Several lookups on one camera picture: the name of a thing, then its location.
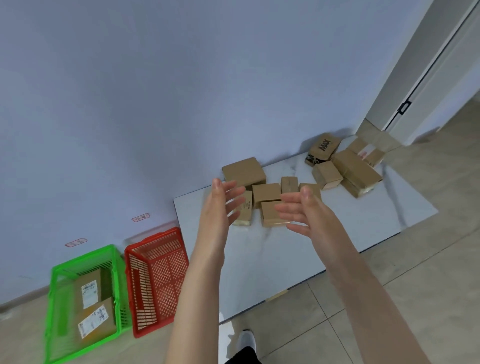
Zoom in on clear-taped cardboard box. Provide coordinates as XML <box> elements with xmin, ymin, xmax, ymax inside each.
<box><xmin>76</xmin><ymin>268</ymin><xmax>113</xmax><ymax>311</ymax></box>

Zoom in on pile of brown cardboard boxes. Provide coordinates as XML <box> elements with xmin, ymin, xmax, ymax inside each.
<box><xmin>232</xmin><ymin>133</ymin><xmax>387</xmax><ymax>228</ymax></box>

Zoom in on red plastic basket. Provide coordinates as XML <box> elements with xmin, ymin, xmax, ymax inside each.
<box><xmin>124</xmin><ymin>227</ymin><xmax>190</xmax><ymax>339</ymax></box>

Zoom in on person's white left shoe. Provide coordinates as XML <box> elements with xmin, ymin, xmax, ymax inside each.
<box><xmin>238</xmin><ymin>329</ymin><xmax>258</xmax><ymax>354</ymax></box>

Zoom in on person's left hand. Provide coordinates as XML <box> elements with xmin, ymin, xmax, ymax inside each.
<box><xmin>191</xmin><ymin>178</ymin><xmax>247</xmax><ymax>263</ymax></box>

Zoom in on person's right hand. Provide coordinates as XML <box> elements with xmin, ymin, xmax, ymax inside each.
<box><xmin>274</xmin><ymin>186</ymin><xmax>355</xmax><ymax>263</ymax></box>

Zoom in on grey skirting board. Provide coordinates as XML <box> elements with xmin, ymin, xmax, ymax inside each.
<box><xmin>0</xmin><ymin>286</ymin><xmax>52</xmax><ymax>313</ymax></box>

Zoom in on person's black trousers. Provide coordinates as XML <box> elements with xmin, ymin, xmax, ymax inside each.
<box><xmin>224</xmin><ymin>346</ymin><xmax>263</xmax><ymax>364</ymax></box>

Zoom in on person's left forearm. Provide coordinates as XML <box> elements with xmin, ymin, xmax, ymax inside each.
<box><xmin>164</xmin><ymin>256</ymin><xmax>226</xmax><ymax>364</ymax></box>

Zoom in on yellow-taped cardboard box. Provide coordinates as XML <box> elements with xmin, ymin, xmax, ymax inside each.
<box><xmin>76</xmin><ymin>298</ymin><xmax>118</xmax><ymax>341</ymax></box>

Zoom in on white door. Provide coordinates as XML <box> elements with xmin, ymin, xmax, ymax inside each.
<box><xmin>386</xmin><ymin>0</ymin><xmax>480</xmax><ymax>147</ymax></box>

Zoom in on green plastic basket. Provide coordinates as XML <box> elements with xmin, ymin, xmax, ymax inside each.
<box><xmin>44</xmin><ymin>244</ymin><xmax>133</xmax><ymax>364</ymax></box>

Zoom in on person's right forearm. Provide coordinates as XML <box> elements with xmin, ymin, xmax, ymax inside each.
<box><xmin>318</xmin><ymin>247</ymin><xmax>432</xmax><ymax>364</ymax></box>

